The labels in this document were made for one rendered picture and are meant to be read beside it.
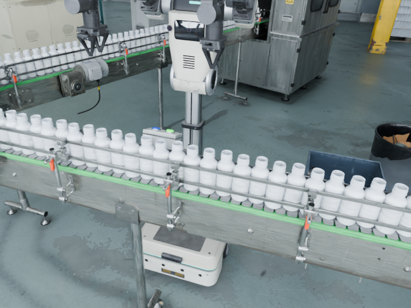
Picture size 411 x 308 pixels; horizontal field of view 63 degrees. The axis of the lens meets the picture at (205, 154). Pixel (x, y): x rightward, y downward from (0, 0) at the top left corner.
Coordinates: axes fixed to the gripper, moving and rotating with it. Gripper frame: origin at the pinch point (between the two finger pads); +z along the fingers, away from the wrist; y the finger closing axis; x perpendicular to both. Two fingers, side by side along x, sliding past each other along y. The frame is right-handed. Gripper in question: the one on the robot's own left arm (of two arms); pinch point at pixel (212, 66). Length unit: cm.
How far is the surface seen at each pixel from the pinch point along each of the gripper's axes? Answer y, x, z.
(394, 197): -15, -62, 28
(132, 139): -15.1, 23.5, 24.9
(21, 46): 238, 318, 66
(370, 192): -14, -55, 28
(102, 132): -15.3, 35.3, 24.1
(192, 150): -15.5, 1.1, 24.6
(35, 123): -15, 65, 26
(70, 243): 28, 102, 139
